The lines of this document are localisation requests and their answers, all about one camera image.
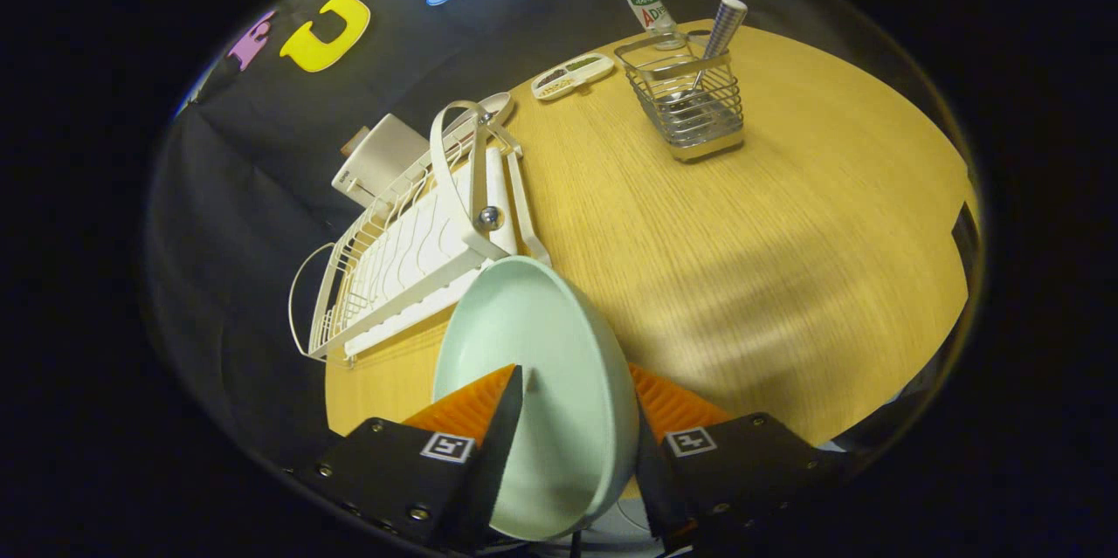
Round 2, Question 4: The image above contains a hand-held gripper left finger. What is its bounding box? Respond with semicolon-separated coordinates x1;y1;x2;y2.
288;364;525;555

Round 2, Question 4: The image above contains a white divided snack tray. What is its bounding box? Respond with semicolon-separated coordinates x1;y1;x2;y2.
531;52;616;101

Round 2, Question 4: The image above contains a beige plate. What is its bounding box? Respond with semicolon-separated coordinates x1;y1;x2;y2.
476;92;514;127

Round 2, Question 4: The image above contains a white toaster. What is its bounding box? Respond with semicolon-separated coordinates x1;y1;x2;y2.
331;114;431;210

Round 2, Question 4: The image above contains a white wire dish rack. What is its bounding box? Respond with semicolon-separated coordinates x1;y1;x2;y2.
288;100;553;364

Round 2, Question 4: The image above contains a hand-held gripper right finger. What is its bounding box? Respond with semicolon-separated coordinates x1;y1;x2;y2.
629;363;852;555

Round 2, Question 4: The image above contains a white bottle with green label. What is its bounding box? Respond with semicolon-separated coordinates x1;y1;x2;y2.
618;0;687;51

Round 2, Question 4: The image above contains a pale green plate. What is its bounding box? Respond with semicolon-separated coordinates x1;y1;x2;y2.
432;255;640;541

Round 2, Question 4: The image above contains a spoon with striped handle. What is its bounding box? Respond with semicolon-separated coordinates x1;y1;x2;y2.
668;0;749;105

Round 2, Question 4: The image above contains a metal wire basket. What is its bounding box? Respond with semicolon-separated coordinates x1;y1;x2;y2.
614;31;746;162

